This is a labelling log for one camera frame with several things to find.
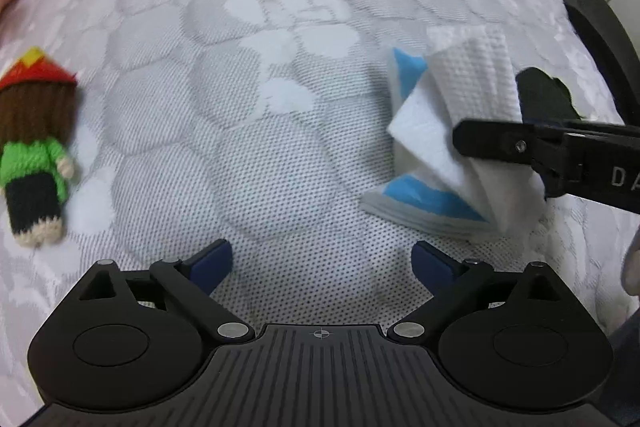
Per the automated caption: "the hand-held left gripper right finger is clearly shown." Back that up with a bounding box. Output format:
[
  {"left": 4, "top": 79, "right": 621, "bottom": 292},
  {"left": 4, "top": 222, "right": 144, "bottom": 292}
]
[{"left": 387, "top": 241, "right": 568, "bottom": 343}]

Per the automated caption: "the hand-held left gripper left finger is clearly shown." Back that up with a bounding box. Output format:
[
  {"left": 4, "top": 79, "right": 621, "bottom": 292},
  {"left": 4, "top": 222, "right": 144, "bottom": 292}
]
[{"left": 75, "top": 239, "right": 256, "bottom": 344}]

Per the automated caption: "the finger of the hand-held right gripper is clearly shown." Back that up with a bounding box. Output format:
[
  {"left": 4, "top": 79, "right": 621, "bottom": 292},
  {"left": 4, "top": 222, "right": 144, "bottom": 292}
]
[{"left": 452, "top": 119, "right": 567, "bottom": 166}]

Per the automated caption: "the blue white tissue pack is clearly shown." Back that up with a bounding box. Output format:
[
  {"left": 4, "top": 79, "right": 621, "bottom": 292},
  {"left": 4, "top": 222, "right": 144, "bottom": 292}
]
[{"left": 359, "top": 47, "right": 498, "bottom": 242}]

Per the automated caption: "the white paper tissue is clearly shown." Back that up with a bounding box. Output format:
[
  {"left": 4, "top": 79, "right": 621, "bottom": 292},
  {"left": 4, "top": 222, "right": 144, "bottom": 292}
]
[{"left": 387, "top": 24, "right": 548, "bottom": 240}]

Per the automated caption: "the grey quilted mattress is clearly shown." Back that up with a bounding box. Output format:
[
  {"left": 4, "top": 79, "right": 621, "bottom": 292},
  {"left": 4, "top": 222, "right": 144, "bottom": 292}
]
[{"left": 0, "top": 0, "right": 640, "bottom": 413}]

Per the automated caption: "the knitted doll with red hat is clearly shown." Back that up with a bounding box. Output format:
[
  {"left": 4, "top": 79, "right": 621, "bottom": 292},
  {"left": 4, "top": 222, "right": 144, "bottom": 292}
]
[{"left": 0, "top": 47, "right": 78, "bottom": 249}]

